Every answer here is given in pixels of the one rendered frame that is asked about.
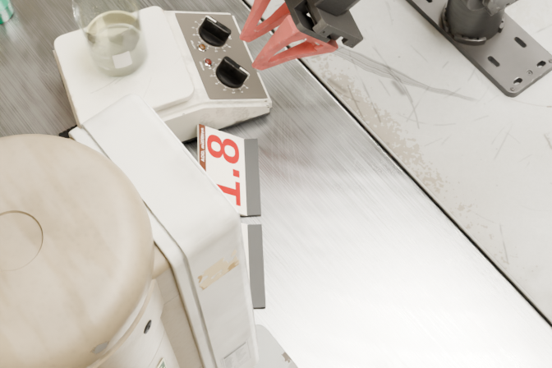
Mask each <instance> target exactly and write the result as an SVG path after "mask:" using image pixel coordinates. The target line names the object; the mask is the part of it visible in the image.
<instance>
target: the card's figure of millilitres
mask: <svg viewBox="0 0 552 368"><path fill-rule="evenodd" d="M205 146H206V172H207V173H208V175H209V176H210V177H211V178H212V180H213V181H214V182H215V183H216V185H217V186H218V187H219V188H220V189H221V191H222V192H223V193H224V194H225V196H226V197H227V198H228V199H229V200H230V201H231V202H232V203H233V204H234V206H235V207H236V208H237V209H238V210H239V211H242V175H241V153H240V139H238V138H234V137H231V136H227V135H224V134H222V133H219V132H216V131H212V130H210V129H207V128H205Z"/></svg>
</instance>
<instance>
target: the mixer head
mask: <svg viewBox="0 0 552 368"><path fill-rule="evenodd" d="M81 126H82V128H81V129H80V128H78V127H76V128H74V129H73V130H71V131H69V133H68V135H69V137H70V138H68V139H67V138H64V137H60V136H51V135H43V134H22V135H13V136H4V137H0V368H253V367H255V366H256V365H257V364H258V361H259V353H258V350H259V346H258V340H257V333H256V327H255V317H254V311H253V305H252V299H251V288H250V282H249V276H248V270H247V264H246V253H245V247H244V241H243V236H242V225H241V219H240V213H239V211H238V209H237V208H236V207H235V206H234V204H233V203H232V202H231V201H230V200H229V199H228V198H227V197H226V196H225V194H224V193H223V192H222V191H221V189H220V188H219V187H218V186H217V185H216V183H215V182H214V181H213V180H212V178H211V177H210V176H209V175H208V173H207V172H206V171H205V170H204V169H203V168H202V167H201V166H200V165H199V163H198V162H197V161H196V160H195V158H194V157H193V156H192V155H191V154H190V152H189V151H188V150H187V149H186V147H185V146H184V145H183V144H182V143H181V141H180V140H179V139H178V138H177V137H176V136H175V135H174V134H173V132H172V131H171V130H170V129H169V128H168V126H167V125H166V124H165V123H164V122H163V120H162V119H161V118H160V117H159V115H158V114H157V113H156V112H155V111H154V110H153V109H152V108H151V107H150V105H149V104H148V103H147V102H146V101H144V100H143V99H142V98H141V97H140V96H139V95H137V94H127V95H125V96H123V97H122V98H120V99H119V100H118V101H116V102H115V103H113V104H111V105H109V106H108V107H106V108H105V109H104V110H102V111H101V112H99V113H97V114H96V115H94V116H93V117H91V118H90V119H88V120H87V121H85V122H83V123H82V124H81Z"/></svg>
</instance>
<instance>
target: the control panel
mask: <svg viewBox="0 0 552 368"><path fill-rule="evenodd" d="M206 16H211V17H213V18H214V19H215V20H217V21H219V22H220V23H222V24H223V25H225V26H227V27H228V28H229V29H230V30H231V31H232V33H231V34H230V36H229V37H228V39H227V41H226V43H225V44H224V45H222V46H219V47H216V46H212V45H210V44H207V43H206V42H205V41H204V40H203V39H202V38H201V37H200V34H199V28H200V26H201V23H202V21H203V20H204V18H205V17H206ZM175 17H176V18H177V22H178V24H179V26H180V28H181V31H182V34H183V36H184V39H185V41H186V44H187V47H188V48H189V51H190V53H191V56H192V58H193V61H194V63H195V66H196V69H197V71H198V73H199V75H200V78H201V80H202V83H203V85H204V88H205V91H206V93H207V95H208V97H209V99H212V100H215V99H267V98H268V97H267V94H266V93H265V89H264V87H263V85H262V84H261V81H260V78H259V76H258V74H257V72H256V70H255V68H253V67H252V65H251V64H252V61H251V58H250V55H249V53H248V52H247V50H246V46H245V44H244V42H243V40H240V38H239V36H240V33H239V31H238V28H237V26H236V24H235V21H234V20H233V18H232V15H223V14H200V13H175ZM200 44H203V45H204V46H205V50H202V49H200V48H199V45H200ZM225 56H227V57H230V58H231V59H232V60H233V61H235V62H236V63H238V64H239V65H240V66H242V67H243V68H245V69H246V70H247V71H248V72H249V74H250V75H249V76H248V78H247V79H246V81H245V82H244V83H243V84H242V86H240V87H238V88H231V87H228V86H226V85H224V84H223V83H222V82H221V81H220V80H219V79H218V77H217V75H216V69H217V67H218V65H219V63H220V62H221V61H222V60H223V58H224V57H225ZM207 58H208V59H210V60H211V61H212V64H211V65H208V64H206V63H205V59H207Z"/></svg>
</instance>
